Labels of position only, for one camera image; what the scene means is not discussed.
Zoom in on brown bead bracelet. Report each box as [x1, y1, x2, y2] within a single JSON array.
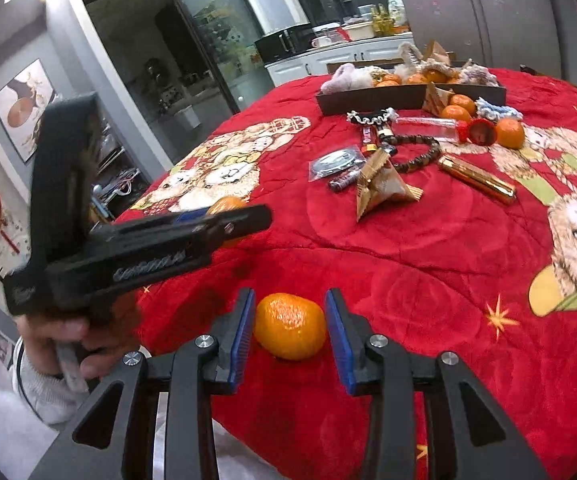
[[387, 135, 443, 175]]

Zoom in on white kitchen cabinet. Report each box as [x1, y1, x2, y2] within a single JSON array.
[[264, 39, 414, 86]]

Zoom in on framed wall picture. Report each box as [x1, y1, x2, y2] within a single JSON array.
[[0, 59, 62, 163]]

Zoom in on silver double-door fridge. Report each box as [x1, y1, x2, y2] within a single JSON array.
[[386, 0, 577, 78]]

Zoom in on white food container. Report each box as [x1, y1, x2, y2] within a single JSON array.
[[343, 21, 375, 41]]

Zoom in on beige fluffy scrunchie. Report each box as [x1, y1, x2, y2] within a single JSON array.
[[397, 42, 427, 78]]

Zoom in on black rectangular tray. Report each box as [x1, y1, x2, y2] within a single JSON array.
[[316, 62, 508, 117]]

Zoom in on person's left hand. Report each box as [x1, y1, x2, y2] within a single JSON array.
[[18, 290, 144, 378]]

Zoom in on black cable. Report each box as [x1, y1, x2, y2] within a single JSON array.
[[12, 337, 36, 411]]

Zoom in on yellow bottles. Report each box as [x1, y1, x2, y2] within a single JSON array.
[[371, 4, 394, 36]]

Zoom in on dark candy wrapper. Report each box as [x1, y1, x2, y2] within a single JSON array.
[[329, 169, 362, 193]]

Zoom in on black microwave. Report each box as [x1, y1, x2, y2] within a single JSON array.
[[254, 24, 314, 63]]

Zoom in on cluttered storage rack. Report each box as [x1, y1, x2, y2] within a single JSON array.
[[91, 115, 142, 221]]

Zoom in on clear plastic bag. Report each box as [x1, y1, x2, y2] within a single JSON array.
[[309, 145, 367, 182]]

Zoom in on glass sliding door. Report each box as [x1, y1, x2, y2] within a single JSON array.
[[81, 0, 276, 163]]

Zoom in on clear tube with red cap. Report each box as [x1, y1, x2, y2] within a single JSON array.
[[396, 116, 497, 147]]

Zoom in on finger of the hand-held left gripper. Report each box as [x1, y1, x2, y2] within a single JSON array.
[[203, 204, 274, 244], [172, 209, 210, 225]]

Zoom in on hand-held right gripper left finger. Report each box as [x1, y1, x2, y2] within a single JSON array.
[[28, 289, 258, 480]]

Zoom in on red printed blanket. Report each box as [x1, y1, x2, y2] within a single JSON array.
[[113, 65, 577, 480]]

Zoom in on person's left forearm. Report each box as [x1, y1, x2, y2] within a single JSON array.
[[13, 345, 94, 426]]

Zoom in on gold metal lighter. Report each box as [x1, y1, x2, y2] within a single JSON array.
[[437, 155, 518, 206]]

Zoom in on gold wrapped packet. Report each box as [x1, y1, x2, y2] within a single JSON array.
[[355, 147, 424, 222], [421, 82, 454, 116], [423, 40, 452, 68]]

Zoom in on pink fluffy scrunchie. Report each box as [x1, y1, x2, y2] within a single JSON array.
[[327, 63, 373, 93]]

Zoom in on lilac crochet scrunchie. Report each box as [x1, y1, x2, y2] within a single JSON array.
[[459, 60, 499, 87]]

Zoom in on small blue white scrunchie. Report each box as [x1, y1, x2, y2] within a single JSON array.
[[475, 97, 512, 121]]

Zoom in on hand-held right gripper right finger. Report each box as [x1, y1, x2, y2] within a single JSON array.
[[325, 288, 549, 480]]

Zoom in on pile of mandarins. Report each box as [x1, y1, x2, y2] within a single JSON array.
[[373, 69, 462, 87]]

